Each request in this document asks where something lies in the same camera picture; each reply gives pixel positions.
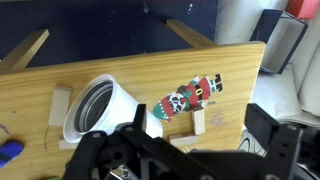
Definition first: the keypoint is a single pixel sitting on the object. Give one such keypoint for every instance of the grey sofa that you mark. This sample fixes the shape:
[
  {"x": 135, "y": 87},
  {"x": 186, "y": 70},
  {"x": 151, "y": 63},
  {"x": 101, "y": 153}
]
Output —
[{"x": 280, "y": 96}]

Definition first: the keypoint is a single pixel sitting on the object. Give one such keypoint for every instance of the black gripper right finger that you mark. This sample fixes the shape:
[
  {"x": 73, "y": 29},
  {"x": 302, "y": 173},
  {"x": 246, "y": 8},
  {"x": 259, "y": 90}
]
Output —
[{"x": 261, "y": 121}]

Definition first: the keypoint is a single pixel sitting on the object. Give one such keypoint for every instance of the wooden table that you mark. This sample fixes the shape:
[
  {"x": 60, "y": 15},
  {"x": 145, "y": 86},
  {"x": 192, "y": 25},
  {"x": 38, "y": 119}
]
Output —
[{"x": 213, "y": 66}]

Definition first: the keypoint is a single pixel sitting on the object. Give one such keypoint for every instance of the navy open box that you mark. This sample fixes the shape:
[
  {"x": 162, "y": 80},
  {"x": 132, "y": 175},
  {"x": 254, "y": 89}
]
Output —
[{"x": 283, "y": 40}]

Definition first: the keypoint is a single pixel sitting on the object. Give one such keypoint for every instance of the dark rug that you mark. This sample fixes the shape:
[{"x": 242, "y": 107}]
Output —
[{"x": 110, "y": 26}]

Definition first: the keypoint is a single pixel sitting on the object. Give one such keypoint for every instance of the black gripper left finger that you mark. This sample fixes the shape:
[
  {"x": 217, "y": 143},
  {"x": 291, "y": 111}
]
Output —
[{"x": 140, "y": 116}]

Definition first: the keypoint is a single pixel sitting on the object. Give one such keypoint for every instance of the light wooden block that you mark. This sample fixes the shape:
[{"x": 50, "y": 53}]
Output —
[
  {"x": 180, "y": 140},
  {"x": 198, "y": 121},
  {"x": 60, "y": 106}
]

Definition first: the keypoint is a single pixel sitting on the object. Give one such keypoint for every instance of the oval patterned pillow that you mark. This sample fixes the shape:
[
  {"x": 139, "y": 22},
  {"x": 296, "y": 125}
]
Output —
[{"x": 249, "y": 144}]

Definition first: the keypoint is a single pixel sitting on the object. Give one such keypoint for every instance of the blue soft toy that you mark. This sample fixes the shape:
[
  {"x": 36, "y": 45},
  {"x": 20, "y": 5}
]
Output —
[{"x": 10, "y": 152}]

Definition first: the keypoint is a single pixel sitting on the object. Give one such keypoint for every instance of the red fabric object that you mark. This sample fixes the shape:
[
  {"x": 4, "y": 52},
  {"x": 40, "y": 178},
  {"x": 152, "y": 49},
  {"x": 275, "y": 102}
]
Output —
[{"x": 304, "y": 7}]

